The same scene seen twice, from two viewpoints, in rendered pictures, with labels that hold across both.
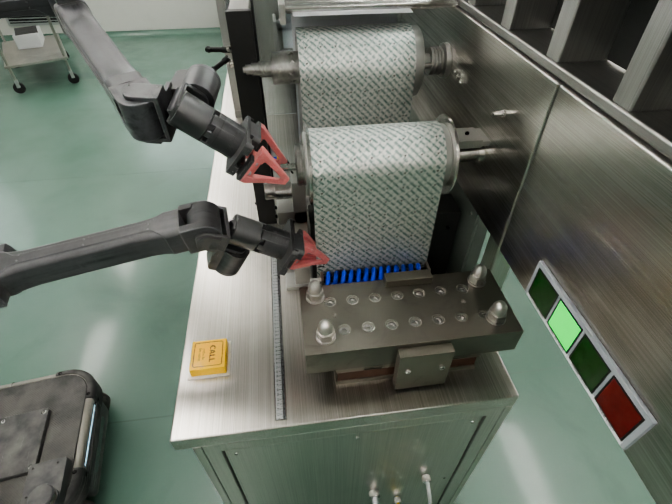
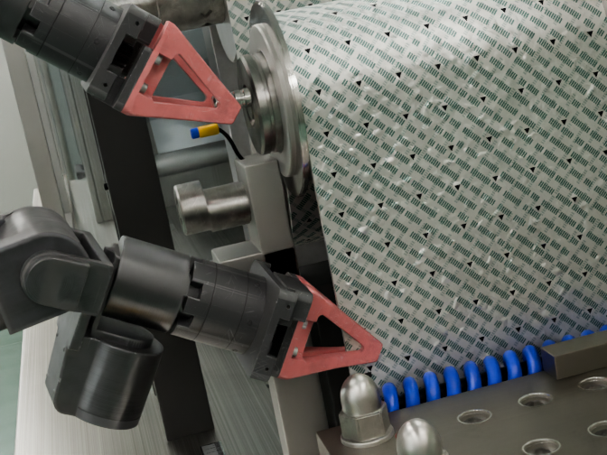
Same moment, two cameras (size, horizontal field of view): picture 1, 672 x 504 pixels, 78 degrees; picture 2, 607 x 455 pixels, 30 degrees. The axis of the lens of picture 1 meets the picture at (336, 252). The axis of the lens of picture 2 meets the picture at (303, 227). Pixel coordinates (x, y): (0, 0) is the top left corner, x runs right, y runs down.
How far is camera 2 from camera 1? 0.37 m
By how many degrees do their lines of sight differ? 30
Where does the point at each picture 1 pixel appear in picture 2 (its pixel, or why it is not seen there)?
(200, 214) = (29, 221)
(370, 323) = (545, 441)
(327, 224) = (356, 227)
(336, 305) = not seen: hidden behind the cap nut
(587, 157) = not seen: outside the picture
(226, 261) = (104, 372)
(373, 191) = (452, 111)
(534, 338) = not seen: outside the picture
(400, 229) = (546, 220)
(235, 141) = (103, 23)
